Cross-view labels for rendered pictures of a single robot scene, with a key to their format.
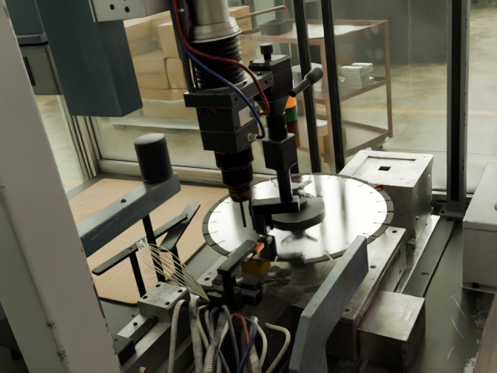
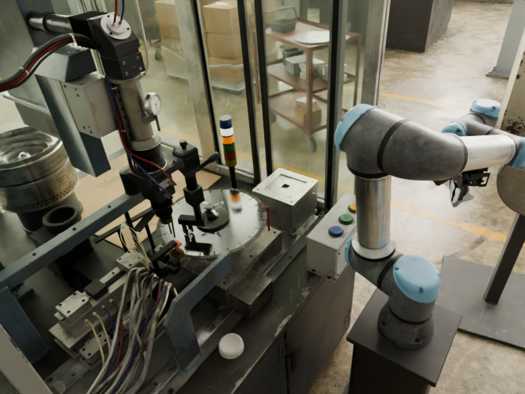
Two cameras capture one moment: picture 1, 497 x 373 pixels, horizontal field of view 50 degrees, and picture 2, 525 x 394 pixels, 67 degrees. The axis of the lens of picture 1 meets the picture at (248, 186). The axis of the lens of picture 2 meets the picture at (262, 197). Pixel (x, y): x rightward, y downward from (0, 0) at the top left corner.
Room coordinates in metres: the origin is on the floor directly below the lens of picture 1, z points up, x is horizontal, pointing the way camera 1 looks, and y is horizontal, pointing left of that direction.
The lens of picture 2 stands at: (-0.08, -0.33, 1.75)
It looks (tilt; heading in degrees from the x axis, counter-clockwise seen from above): 36 degrees down; 5
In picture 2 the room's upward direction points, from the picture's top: 5 degrees counter-clockwise
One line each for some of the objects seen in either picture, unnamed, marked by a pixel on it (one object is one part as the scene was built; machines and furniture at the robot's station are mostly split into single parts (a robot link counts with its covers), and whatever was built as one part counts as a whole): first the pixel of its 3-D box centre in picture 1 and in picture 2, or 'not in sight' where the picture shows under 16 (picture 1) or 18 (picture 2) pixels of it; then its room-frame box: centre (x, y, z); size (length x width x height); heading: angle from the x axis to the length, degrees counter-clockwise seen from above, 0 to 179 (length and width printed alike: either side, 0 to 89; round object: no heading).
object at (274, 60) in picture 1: (274, 109); (189, 173); (0.82, -0.06, 1.17); 0.06 x 0.05 x 0.20; 137
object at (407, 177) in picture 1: (385, 196); (286, 202); (1.13, -0.32, 0.82); 0.18 x 0.18 x 0.15; 56
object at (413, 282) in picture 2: not in sight; (412, 285); (0.63, -0.64, 0.91); 0.13 x 0.12 x 0.14; 38
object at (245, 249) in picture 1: (242, 270); (167, 256); (0.73, 0.03, 0.95); 0.10 x 0.03 x 0.07; 146
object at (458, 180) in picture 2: not in sight; (471, 167); (0.98, -0.90, 1.05); 0.09 x 0.08 x 0.12; 95
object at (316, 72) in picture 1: (296, 81); (203, 159); (0.83, -0.10, 1.21); 0.08 x 0.06 x 0.03; 146
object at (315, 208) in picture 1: (294, 206); (211, 216); (0.89, -0.08, 0.96); 0.11 x 0.11 x 0.03
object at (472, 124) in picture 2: not in sight; (467, 134); (0.90, -0.82, 1.21); 0.11 x 0.11 x 0.08; 38
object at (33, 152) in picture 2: not in sight; (37, 183); (1.18, 0.66, 0.93); 0.31 x 0.31 x 0.36
